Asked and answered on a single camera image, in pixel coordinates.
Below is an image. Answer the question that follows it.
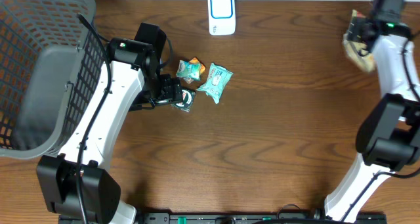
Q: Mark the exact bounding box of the small teal packet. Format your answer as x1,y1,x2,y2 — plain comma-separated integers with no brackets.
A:
176,60,200,81

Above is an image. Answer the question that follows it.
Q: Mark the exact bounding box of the teal wet wipes pack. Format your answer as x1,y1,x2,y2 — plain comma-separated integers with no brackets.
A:
198,63,233,104

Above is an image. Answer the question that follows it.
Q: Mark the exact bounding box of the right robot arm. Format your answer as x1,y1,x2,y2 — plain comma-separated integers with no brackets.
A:
324,12,419,223

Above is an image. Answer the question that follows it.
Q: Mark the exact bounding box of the small orange box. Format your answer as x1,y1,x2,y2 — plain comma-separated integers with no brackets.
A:
184,57,205,84

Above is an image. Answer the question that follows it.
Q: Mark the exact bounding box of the white barcode scanner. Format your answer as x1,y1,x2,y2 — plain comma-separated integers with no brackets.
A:
207,0,236,35

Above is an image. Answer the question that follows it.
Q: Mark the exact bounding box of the dark green round-logo packet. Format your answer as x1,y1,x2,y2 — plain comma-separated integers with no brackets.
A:
171,89,196,112

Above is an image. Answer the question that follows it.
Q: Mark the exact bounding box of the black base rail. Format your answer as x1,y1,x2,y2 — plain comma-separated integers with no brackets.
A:
58,212,388,224

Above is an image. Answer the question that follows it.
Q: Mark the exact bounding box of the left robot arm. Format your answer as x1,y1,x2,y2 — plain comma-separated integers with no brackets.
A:
36,38,182,223

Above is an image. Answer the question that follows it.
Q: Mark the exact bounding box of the yellow snack bag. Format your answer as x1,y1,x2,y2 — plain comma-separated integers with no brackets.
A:
343,9,375,72

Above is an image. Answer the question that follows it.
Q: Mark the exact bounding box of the grey plastic shopping basket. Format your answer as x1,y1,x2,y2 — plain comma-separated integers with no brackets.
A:
1,0,104,159

